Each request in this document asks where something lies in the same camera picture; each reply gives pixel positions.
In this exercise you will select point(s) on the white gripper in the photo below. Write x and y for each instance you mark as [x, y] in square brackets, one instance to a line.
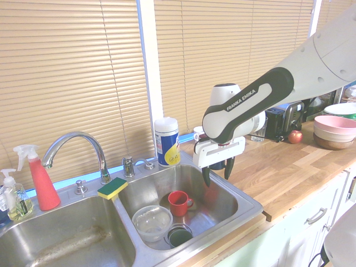
[217, 153]

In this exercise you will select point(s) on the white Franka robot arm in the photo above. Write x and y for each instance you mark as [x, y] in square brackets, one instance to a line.
[250, 103]

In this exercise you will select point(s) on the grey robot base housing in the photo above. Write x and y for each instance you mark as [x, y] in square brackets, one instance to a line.
[343, 239]

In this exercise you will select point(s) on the stainless steel double sink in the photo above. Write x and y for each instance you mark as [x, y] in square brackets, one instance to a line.
[83, 239]

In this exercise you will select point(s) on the blue cup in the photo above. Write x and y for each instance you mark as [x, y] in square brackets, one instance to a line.
[218, 166]

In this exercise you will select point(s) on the white ceramic mug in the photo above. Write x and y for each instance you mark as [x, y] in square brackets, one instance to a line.
[198, 132]

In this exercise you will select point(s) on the red mug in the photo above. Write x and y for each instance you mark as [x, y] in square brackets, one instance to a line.
[178, 204]

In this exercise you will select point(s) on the clear drinking glass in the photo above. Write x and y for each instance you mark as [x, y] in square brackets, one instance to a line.
[260, 135]

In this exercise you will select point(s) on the disinfecting wipes canister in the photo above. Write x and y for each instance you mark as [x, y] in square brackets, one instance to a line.
[167, 144]

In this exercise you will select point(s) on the dark green cup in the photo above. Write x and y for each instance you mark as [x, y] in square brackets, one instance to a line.
[179, 237]

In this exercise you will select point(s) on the clear plastic bowl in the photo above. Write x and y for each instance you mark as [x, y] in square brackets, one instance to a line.
[151, 222]

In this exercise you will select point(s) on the red apple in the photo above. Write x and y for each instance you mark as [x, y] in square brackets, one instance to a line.
[295, 137]

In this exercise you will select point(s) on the black chrome toaster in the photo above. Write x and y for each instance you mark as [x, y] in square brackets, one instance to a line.
[286, 116]

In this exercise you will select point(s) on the yellow green sponge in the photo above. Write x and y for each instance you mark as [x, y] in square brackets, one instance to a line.
[112, 187]

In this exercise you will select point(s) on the beige bowl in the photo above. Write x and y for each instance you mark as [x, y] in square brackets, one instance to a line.
[331, 133]

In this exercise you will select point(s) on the dark countertop appliance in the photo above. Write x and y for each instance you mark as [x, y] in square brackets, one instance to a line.
[322, 107]

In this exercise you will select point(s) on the pink bowl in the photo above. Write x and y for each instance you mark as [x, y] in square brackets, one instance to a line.
[333, 122]

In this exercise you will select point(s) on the chrome kitchen faucet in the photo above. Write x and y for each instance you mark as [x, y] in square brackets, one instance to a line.
[94, 144]

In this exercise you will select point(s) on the chrome faucet knob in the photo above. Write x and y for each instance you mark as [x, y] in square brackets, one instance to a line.
[80, 187]

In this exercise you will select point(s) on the white green plate stack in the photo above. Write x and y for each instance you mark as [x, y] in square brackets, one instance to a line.
[342, 109]

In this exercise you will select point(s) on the wide beige window blind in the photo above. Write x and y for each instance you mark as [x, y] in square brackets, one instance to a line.
[69, 83]

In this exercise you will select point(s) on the red spray bottle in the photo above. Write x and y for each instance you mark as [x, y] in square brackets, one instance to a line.
[43, 186]

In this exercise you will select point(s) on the narrow beige window blind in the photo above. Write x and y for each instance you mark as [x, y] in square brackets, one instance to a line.
[329, 11]

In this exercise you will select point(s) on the clear hand soap bottle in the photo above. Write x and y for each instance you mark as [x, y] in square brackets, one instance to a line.
[16, 203]

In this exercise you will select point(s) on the blue dish soap bottle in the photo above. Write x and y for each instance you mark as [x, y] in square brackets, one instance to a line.
[2, 215]

